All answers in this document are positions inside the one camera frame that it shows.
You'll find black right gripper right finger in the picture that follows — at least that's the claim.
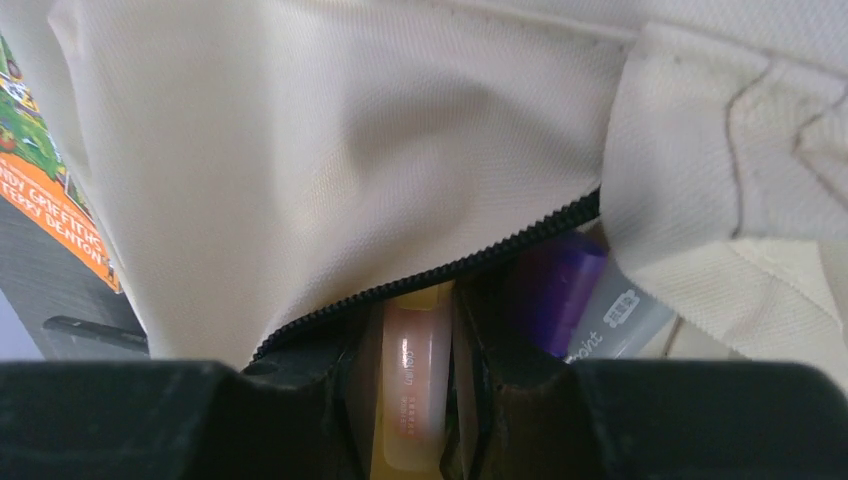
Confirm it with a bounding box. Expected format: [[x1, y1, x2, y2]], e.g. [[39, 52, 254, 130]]
[[450, 278, 573, 479]]

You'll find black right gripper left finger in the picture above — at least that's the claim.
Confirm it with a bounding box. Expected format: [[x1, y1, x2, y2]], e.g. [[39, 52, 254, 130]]
[[242, 311, 370, 479]]

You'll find light orange highlighter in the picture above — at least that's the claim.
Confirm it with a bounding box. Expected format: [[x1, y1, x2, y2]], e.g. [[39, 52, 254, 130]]
[[369, 282, 453, 479]]

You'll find purple black highlighter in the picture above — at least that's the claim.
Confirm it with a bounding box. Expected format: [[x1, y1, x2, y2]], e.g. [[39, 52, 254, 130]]
[[505, 232, 607, 358]]

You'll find salmon grey highlighter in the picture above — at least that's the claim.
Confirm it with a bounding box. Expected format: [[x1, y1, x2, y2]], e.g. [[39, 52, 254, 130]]
[[564, 258, 677, 363]]

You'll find cream canvas backpack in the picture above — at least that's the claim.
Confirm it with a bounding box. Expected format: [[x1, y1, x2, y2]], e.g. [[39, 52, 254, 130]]
[[1, 1, 847, 385]]

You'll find orange green paperback book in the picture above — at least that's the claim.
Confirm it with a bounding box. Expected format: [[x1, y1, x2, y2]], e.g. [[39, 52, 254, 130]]
[[1, 40, 123, 293]]

